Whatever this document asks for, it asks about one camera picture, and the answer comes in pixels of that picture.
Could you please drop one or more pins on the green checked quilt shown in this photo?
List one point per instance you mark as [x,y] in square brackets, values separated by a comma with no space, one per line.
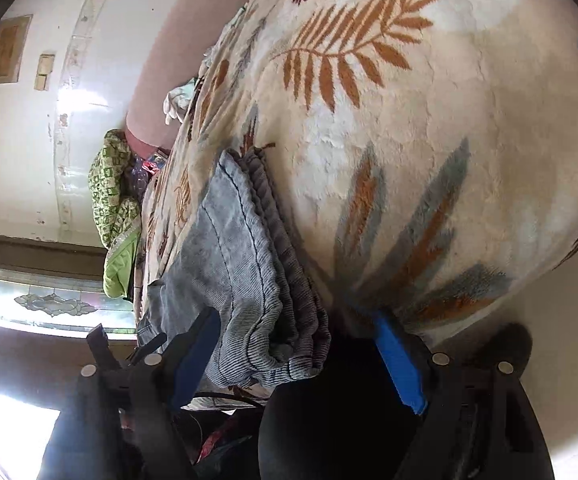
[111,185]

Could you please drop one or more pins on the cream leaf-print blanket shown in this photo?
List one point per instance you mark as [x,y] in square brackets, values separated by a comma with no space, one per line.
[469,135]

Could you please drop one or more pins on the small colourful box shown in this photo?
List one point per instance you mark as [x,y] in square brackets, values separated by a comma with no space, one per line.
[157,160]

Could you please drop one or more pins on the grey washed denim pants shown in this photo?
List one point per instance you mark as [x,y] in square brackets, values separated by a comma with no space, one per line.
[239,260]

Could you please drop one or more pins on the framed wall picture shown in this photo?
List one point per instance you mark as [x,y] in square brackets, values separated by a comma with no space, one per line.
[6,50]

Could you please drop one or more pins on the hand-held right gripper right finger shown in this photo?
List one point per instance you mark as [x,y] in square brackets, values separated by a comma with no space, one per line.
[399,370]

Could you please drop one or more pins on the white glove with teal cuff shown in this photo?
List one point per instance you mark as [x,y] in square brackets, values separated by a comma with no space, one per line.
[178,102]

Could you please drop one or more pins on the wooden door with stained glass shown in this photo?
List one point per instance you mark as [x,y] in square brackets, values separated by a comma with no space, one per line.
[44,305]

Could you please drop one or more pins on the beige wall switch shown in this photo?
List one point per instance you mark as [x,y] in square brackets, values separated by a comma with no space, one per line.
[46,64]
[42,82]

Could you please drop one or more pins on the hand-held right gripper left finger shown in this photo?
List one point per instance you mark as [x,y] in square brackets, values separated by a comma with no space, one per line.
[196,355]

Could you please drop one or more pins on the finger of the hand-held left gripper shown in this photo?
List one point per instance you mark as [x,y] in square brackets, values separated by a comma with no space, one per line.
[146,349]
[102,347]

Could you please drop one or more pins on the clear plastic bag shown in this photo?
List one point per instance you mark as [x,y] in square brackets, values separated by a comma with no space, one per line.
[139,175]

